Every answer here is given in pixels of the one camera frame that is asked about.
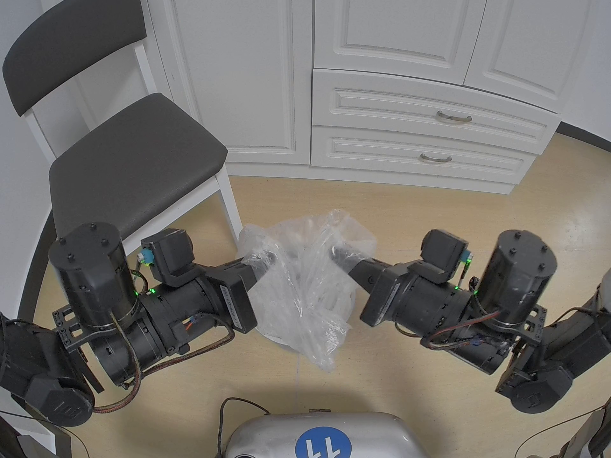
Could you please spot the clear plastic bag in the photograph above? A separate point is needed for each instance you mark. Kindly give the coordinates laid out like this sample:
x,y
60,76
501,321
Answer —
x,y
305,275

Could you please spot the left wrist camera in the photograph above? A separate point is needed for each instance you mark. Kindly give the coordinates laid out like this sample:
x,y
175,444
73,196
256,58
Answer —
x,y
174,253

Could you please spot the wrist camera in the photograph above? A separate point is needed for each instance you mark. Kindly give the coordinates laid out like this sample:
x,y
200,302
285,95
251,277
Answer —
x,y
174,253
441,251

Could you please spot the grey padded white chair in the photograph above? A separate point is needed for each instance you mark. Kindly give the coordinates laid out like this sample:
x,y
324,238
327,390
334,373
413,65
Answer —
x,y
133,150

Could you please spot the white wardrobe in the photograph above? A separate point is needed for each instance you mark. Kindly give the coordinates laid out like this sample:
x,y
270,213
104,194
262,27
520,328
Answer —
x,y
382,17

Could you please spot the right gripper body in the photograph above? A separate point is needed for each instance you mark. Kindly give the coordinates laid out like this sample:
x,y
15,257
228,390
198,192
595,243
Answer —
x,y
429,303

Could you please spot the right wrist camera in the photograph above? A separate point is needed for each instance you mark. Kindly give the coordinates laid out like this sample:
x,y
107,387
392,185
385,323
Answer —
x,y
441,251

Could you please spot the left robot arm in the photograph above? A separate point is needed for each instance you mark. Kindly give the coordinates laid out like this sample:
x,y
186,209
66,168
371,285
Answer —
x,y
90,265

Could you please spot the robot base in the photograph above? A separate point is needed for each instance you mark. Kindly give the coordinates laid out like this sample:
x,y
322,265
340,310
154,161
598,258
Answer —
x,y
324,437

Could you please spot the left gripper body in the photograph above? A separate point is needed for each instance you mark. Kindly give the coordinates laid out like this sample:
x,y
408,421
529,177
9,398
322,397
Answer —
x,y
200,303

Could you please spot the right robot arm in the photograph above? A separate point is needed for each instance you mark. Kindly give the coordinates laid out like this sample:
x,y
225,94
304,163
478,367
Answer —
x,y
520,275

